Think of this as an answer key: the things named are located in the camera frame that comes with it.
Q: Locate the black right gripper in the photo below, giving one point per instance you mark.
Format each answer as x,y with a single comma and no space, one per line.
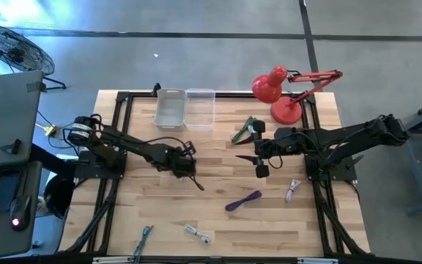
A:
280,144

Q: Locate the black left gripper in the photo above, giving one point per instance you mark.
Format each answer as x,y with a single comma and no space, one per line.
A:
181,161

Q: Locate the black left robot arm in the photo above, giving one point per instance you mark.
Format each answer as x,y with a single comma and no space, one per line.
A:
130,143

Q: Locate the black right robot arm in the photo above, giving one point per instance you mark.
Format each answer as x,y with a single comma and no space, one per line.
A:
343,135

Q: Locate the red desk lamp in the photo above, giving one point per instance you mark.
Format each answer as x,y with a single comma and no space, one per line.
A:
286,110

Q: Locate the clear plastic container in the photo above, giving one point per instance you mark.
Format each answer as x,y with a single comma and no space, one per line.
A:
200,110

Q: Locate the black round stool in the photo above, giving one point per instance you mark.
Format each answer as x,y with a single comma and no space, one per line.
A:
57,196

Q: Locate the yellow power plug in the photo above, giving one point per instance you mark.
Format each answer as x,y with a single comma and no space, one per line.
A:
50,130

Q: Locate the black computer mouse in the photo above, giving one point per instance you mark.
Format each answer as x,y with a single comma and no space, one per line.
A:
20,212

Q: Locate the small black desk clamp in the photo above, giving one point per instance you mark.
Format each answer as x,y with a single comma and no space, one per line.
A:
12,146

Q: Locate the dark mouse pad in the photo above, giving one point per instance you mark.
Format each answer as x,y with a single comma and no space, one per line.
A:
4,190

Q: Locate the black floor fan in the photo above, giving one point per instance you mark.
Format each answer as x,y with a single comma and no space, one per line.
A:
15,51

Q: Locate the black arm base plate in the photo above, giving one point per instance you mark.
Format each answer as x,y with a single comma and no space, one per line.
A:
97,170
339,170

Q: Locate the black aluminium table frame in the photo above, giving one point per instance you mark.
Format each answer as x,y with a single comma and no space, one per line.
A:
337,227

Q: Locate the silver metal bracket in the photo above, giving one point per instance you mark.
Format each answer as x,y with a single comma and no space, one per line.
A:
317,261
110,260

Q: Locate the blue-grey metal table frame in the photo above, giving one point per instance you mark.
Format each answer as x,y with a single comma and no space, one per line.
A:
420,168

